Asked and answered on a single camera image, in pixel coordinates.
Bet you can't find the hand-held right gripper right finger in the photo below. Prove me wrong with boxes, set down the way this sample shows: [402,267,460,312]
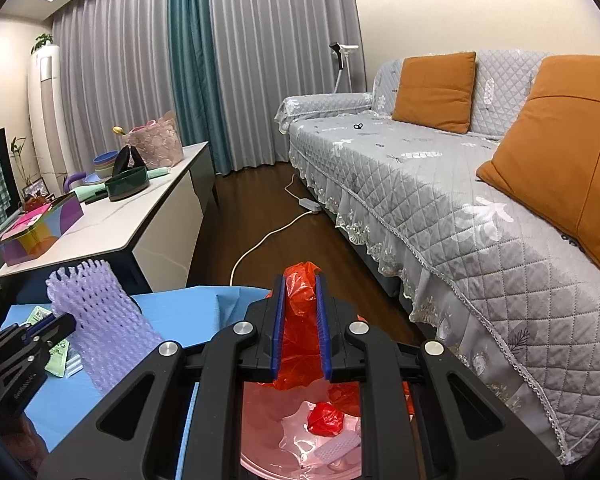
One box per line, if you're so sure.
[314,274,566,480]

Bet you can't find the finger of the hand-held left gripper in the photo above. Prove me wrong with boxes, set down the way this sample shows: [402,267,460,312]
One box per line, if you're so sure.
[0,316,56,357]
[0,312,77,381]

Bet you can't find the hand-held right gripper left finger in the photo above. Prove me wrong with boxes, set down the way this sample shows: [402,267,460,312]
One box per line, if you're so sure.
[39,274,287,480]

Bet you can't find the red plastic bag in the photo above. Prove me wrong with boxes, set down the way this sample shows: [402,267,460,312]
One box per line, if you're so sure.
[272,261,416,413]

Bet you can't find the green packet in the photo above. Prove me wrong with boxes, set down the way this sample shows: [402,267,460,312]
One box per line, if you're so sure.
[22,306,71,378]

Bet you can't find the purple foam fruit net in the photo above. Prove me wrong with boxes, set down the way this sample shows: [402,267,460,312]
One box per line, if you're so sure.
[46,258,163,395]

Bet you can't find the pink trash bin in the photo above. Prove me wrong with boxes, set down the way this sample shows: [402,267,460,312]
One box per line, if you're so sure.
[240,380,418,480]

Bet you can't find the person's left forearm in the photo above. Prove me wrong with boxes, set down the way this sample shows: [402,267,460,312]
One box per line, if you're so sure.
[0,412,48,476]

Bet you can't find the colourful box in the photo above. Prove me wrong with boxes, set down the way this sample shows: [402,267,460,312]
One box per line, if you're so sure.
[0,191,85,267]

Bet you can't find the small crumpled red plastic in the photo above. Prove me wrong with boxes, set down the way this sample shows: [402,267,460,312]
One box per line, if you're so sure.
[306,401,344,436]

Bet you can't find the blue table cloth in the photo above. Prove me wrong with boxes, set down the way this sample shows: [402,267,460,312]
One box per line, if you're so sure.
[0,285,273,480]

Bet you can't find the clear plastic wrap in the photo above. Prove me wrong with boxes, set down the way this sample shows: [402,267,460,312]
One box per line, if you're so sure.
[279,400,363,471]

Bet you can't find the red ornament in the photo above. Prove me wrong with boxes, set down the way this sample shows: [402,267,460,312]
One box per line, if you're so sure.
[22,194,53,213]

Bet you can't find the white foam piece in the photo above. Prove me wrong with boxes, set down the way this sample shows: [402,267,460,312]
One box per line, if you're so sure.
[316,432,361,466]

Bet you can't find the mint green case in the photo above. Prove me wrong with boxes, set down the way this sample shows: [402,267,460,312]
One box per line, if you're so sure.
[73,182,112,204]

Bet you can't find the white coffee table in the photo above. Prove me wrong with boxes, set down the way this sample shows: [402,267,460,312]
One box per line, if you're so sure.
[0,141,216,301]

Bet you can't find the dark green basket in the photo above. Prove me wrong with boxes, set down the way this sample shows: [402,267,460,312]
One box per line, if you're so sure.
[104,146,151,202]

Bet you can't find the grey quilted sofa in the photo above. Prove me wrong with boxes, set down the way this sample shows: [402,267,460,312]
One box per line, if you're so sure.
[274,49,600,466]

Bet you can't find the stacked pastel bowls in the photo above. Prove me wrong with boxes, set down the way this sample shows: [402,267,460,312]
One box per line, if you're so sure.
[92,150,123,181]

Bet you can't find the bamboo plant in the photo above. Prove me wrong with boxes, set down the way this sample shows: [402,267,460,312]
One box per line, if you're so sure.
[9,136,33,186]

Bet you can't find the pink basket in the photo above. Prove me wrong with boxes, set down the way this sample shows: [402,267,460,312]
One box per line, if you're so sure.
[121,110,185,170]

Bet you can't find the white standing air conditioner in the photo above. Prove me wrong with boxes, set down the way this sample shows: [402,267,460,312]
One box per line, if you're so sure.
[27,45,81,188]

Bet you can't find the teal curtain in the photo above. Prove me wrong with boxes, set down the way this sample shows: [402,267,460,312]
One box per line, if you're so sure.
[167,0,233,176]

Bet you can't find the orange cushion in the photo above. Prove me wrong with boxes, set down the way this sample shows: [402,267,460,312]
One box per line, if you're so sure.
[476,55,600,291]
[391,51,477,135]

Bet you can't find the grey curtain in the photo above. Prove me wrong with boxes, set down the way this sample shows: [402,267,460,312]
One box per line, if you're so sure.
[50,0,181,161]
[207,0,368,176]

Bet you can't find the white floor lamp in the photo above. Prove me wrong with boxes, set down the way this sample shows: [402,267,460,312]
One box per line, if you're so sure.
[328,42,359,94]

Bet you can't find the white power cable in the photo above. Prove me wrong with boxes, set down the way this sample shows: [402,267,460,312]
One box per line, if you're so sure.
[229,172,316,287]

